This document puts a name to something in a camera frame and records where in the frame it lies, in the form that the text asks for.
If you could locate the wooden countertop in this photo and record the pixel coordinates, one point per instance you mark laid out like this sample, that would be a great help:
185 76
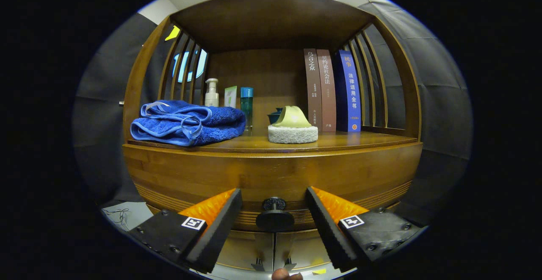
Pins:
254 142

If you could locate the black drawer knob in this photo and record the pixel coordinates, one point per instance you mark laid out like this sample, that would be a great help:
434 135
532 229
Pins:
274 220

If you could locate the wooden cabinet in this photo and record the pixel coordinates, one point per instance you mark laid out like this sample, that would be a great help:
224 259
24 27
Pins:
271 17

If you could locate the blue folded towel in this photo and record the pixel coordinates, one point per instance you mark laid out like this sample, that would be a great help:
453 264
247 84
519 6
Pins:
211 123

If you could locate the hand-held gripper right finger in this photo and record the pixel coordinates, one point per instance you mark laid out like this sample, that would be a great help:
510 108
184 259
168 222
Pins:
328 233

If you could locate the white green tube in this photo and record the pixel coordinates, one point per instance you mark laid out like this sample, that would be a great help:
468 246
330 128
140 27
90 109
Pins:
230 98

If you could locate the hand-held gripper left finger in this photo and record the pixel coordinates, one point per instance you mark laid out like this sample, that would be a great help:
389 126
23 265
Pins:
220 233

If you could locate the blue book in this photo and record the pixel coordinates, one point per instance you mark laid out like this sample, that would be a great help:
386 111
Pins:
350 93

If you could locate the yellow floor sticker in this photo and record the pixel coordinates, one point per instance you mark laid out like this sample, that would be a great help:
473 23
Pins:
319 271

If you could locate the teal glass bottle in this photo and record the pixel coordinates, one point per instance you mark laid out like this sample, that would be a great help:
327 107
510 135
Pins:
247 106

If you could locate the dark brown book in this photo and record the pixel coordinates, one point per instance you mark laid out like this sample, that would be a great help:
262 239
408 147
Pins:
313 89

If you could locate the dark blue lidded teacup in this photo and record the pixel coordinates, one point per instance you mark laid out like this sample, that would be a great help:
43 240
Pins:
273 118

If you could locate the white pump bottle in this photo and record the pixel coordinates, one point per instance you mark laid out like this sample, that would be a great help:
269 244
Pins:
211 98

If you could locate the reddish brown book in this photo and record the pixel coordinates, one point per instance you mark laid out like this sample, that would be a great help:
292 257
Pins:
327 93

